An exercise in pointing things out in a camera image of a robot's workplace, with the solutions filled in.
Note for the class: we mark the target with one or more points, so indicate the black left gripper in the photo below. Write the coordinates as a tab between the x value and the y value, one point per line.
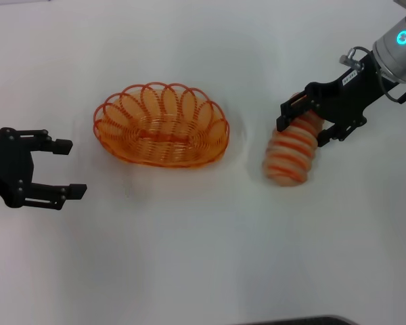
8	166

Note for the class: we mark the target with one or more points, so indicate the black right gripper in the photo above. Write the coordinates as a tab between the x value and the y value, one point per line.
341	101

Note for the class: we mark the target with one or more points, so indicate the orange striped bread loaf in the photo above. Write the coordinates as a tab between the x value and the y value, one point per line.
289	159

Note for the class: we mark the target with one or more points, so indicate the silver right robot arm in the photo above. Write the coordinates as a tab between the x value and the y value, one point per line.
399	57

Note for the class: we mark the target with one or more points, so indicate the dark rounded robot base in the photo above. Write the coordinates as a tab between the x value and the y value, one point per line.
308	321

